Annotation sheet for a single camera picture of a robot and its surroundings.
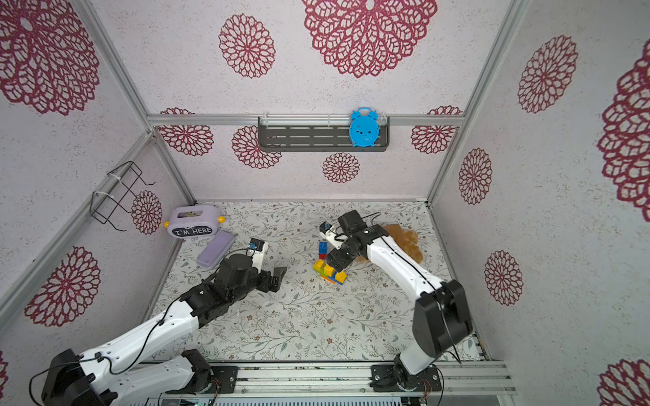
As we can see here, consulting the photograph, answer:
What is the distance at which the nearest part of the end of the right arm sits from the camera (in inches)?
24.1

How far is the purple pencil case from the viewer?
0.98 metres

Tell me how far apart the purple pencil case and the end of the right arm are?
50cm
